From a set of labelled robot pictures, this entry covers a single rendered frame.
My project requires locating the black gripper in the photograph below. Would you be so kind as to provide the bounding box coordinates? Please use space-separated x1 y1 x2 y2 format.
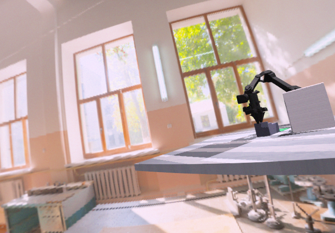
245 100 268 124

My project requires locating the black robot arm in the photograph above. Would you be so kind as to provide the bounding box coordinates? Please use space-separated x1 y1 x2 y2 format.
236 70 301 112

